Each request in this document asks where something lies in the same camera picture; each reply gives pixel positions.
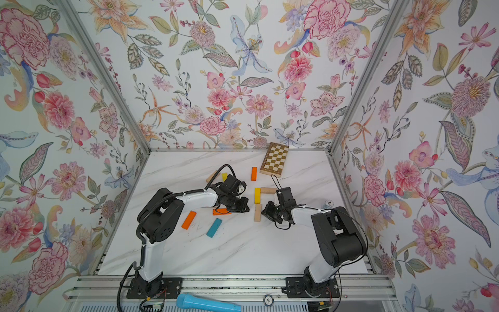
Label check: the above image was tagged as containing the blue microphone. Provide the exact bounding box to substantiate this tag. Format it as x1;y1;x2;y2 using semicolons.
176;294;242;312

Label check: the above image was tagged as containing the natural wood block top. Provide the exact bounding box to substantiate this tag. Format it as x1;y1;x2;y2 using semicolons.
260;187;277;194

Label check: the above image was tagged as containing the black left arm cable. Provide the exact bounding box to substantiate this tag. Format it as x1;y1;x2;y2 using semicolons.
116;163;237;312

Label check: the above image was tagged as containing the orange block near chessboard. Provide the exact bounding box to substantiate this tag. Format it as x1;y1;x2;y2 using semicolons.
251;167;258;181

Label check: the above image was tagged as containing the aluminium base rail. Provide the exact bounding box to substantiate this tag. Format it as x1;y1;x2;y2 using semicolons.
62;273;396;303

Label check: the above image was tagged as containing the aluminium corner post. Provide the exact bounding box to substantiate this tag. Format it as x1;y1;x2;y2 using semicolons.
54;0;152;153
329;0;406;155

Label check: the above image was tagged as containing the teal block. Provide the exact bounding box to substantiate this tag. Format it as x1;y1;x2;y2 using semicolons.
207;218;222;238

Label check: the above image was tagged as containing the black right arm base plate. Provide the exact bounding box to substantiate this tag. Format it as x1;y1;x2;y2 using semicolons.
281;266;340;299

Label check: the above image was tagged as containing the natural wood block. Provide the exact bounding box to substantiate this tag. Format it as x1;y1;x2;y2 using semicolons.
260;187;277;194
254;204;262;222
206;171;218;184

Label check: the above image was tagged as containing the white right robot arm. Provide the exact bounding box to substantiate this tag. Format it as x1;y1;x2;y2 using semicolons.
261;187;367;285

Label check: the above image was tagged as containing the aluminium left corner post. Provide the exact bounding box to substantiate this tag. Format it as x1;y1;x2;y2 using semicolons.
54;0;152;153

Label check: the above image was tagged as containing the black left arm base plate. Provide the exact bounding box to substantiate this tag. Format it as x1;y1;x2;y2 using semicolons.
126;272;183;299

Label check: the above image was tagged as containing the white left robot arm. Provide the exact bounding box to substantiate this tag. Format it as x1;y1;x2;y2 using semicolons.
135;174;250;282

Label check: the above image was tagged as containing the small round gauge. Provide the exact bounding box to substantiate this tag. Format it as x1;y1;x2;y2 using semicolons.
263;295;274;307

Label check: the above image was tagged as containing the wooden chessboard box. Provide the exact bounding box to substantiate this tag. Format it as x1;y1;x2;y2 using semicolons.
259;142;289;178

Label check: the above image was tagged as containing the orange block diagonal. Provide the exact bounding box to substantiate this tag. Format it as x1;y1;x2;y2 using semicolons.
181;211;197;230

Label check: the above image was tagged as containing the orange block centre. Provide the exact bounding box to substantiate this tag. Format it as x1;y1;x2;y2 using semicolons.
213;208;231;216

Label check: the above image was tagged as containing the aluminium right corner post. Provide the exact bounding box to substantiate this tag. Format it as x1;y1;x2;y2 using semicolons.
329;0;406;155

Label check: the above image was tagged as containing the blue poker chip stack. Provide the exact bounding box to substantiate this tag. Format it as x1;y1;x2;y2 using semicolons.
323;200;335;209

